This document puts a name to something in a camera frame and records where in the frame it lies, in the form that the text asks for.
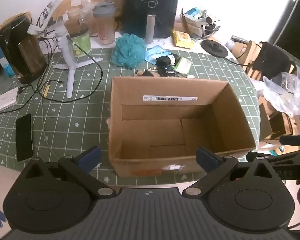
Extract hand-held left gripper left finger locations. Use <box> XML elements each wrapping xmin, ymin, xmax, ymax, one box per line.
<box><xmin>20</xmin><ymin>145</ymin><xmax>117</xmax><ymax>200</ymax></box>

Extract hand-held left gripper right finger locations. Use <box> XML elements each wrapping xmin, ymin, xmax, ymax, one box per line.
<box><xmin>181</xmin><ymin>147</ymin><xmax>278</xmax><ymax>200</ymax></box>

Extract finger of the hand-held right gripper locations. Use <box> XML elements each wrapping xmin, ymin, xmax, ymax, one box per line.
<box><xmin>280</xmin><ymin>134</ymin><xmax>300</xmax><ymax>146</ymax></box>
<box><xmin>247</xmin><ymin>151</ymin><xmax>300</xmax><ymax>164</ymax></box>

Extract black cloth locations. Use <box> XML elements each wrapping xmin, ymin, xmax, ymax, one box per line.
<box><xmin>156</xmin><ymin>54</ymin><xmax>182</xmax><ymax>67</ymax></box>
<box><xmin>252</xmin><ymin>41</ymin><xmax>294</xmax><ymax>79</ymax></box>

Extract teal bath pouf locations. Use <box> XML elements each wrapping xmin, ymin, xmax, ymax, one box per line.
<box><xmin>112</xmin><ymin>33</ymin><xmax>147</xmax><ymax>69</ymax></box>

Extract blue wet wipes packet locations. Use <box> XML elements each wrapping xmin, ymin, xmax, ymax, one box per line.
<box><xmin>144</xmin><ymin>45</ymin><xmax>172</xmax><ymax>64</ymax></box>

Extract brown floor cardboard box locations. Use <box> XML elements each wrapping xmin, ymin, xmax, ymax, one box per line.
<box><xmin>259</xmin><ymin>102</ymin><xmax>300</xmax><ymax>142</ymax></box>

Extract green checked tablecloth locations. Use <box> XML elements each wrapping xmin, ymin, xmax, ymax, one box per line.
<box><xmin>0</xmin><ymin>47</ymin><xmax>260</xmax><ymax>188</ymax></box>

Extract crumpled white plastic bag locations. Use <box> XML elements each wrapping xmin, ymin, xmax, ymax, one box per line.
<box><xmin>262</xmin><ymin>71</ymin><xmax>300</xmax><ymax>117</ymax></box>

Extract black smartphone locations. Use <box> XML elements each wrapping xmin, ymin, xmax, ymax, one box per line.
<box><xmin>16</xmin><ymin>113</ymin><xmax>34</xmax><ymax>162</ymax></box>

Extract black pouch with label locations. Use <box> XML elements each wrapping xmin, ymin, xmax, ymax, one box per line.
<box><xmin>157</xmin><ymin>66</ymin><xmax>177</xmax><ymax>77</ymax></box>

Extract green and white packet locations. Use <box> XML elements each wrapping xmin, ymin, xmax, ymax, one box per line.
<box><xmin>174</xmin><ymin>56</ymin><xmax>192</xmax><ymax>77</ymax></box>

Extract wooden chair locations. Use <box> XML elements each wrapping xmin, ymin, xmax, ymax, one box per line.
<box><xmin>236</xmin><ymin>40</ymin><xmax>297</xmax><ymax>80</ymax></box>

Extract white flat box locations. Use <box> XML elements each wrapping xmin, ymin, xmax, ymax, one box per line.
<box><xmin>0</xmin><ymin>87</ymin><xmax>18</xmax><ymax>113</ymax></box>

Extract white gimbal tripod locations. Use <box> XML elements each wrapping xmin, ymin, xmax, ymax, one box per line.
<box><xmin>27</xmin><ymin>0</ymin><xmax>103</xmax><ymax>99</ymax></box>

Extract black kettle base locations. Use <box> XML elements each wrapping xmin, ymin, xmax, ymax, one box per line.
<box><xmin>200</xmin><ymin>39</ymin><xmax>250</xmax><ymax>67</ymax></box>

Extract green canister with black lid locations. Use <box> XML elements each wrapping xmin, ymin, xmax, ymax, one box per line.
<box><xmin>69</xmin><ymin>29</ymin><xmax>92</xmax><ymax>57</ymax></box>

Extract black monitor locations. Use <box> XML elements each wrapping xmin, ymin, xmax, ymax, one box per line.
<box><xmin>269</xmin><ymin>0</ymin><xmax>300</xmax><ymax>68</ymax></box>

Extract blue carton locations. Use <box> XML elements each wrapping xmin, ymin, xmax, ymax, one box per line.
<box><xmin>0</xmin><ymin>41</ymin><xmax>15</xmax><ymax>78</ymax></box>

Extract yellow wipes pack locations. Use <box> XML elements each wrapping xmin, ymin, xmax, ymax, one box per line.
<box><xmin>172</xmin><ymin>30</ymin><xmax>195</xmax><ymax>48</ymax></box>

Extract black electric kettle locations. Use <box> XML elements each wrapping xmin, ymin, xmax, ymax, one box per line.
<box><xmin>0</xmin><ymin>15</ymin><xmax>48</xmax><ymax>85</ymax></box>

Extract glass bowl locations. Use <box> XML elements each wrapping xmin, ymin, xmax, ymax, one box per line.
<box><xmin>180</xmin><ymin>7</ymin><xmax>221</xmax><ymax>40</ymax></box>

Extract shaker bottle with grey lid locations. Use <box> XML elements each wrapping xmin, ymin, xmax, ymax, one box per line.
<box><xmin>92</xmin><ymin>2</ymin><xmax>116</xmax><ymax>47</ymax></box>

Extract clear jar with brown contents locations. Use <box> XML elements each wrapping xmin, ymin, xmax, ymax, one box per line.
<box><xmin>66</xmin><ymin>7</ymin><xmax>90</xmax><ymax>35</ymax></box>

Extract white tube with dark end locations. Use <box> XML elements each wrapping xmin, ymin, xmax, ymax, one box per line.
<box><xmin>195</xmin><ymin>17</ymin><xmax>213</xmax><ymax>26</ymax></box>

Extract blue green packet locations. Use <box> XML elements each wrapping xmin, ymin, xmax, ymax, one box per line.
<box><xmin>187</xmin><ymin>7</ymin><xmax>203</xmax><ymax>18</ymax></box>

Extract black air fryer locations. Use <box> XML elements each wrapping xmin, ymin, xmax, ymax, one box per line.
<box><xmin>121</xmin><ymin>0</ymin><xmax>181</xmax><ymax>44</ymax></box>

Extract clear plastic bag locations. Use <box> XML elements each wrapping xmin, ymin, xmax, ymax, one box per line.
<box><xmin>80</xmin><ymin>0</ymin><xmax>100</xmax><ymax>18</ymax></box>

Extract brown cardboard packages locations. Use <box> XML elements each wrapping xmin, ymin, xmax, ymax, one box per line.
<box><xmin>57</xmin><ymin>0</ymin><xmax>123</xmax><ymax>33</ymax></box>

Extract flat cardboard piece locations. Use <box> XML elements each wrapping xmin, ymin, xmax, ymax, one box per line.
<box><xmin>0</xmin><ymin>12</ymin><xmax>32</xmax><ymax>30</ymax></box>

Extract black cable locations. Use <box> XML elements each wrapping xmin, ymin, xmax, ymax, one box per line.
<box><xmin>17</xmin><ymin>35</ymin><xmax>103</xmax><ymax>103</ymax></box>

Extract tan drawstring pouch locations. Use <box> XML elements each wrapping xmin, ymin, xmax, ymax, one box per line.
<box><xmin>134</xmin><ymin>69</ymin><xmax>154</xmax><ymax>77</ymax></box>

